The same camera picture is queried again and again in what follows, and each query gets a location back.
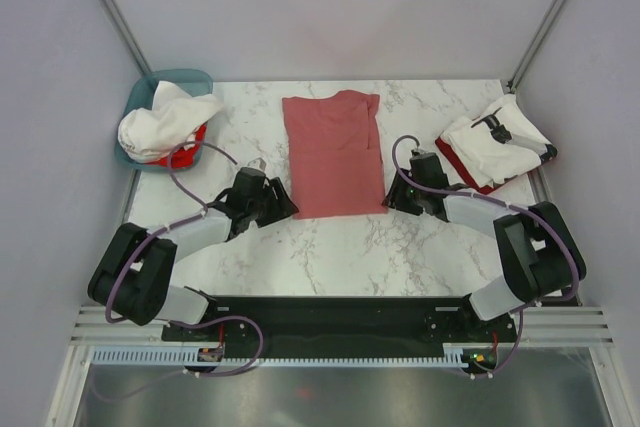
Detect red t-shirt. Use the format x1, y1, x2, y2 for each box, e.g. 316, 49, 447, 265
151, 124, 207, 169
434, 135, 557, 196

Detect white printed t-shirt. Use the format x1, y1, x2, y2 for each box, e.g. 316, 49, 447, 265
436, 94, 558, 193

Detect salmon pink t-shirt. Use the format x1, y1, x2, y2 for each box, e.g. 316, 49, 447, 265
282, 90, 387, 220

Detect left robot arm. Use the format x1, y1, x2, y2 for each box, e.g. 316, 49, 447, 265
88, 167, 299, 340

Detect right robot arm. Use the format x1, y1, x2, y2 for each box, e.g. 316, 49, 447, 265
384, 149, 586, 341

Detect crumpled red t-shirt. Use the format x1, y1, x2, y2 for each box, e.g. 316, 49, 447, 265
151, 124, 207, 169

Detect crumpled white t-shirt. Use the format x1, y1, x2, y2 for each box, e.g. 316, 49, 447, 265
117, 80, 224, 163

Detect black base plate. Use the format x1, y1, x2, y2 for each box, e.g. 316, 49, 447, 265
162, 296, 516, 358

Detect white slotted cable duct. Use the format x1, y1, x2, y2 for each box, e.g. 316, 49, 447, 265
91, 345, 489, 368

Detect aluminium front rail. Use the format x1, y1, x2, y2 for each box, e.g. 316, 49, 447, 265
69, 307, 614, 348

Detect left aluminium frame post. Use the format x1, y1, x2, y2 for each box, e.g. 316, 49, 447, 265
98, 0, 151, 75

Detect aluminium frame post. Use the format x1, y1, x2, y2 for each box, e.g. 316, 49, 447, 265
501, 0, 569, 94
98, 0, 151, 75

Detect right aluminium frame post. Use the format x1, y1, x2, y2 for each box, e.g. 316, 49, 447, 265
501, 0, 569, 94

